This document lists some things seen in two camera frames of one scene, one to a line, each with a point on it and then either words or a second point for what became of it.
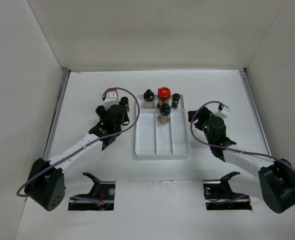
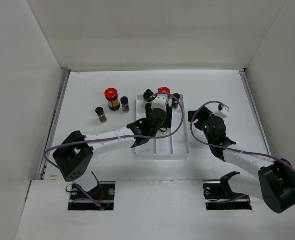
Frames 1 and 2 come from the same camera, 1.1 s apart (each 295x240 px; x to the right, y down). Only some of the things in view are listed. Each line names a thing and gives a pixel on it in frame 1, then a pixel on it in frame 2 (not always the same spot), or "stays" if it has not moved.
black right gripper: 202,114 stays
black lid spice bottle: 176,97 stays
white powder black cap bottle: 149,102 stays
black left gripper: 103,113 to 168,112
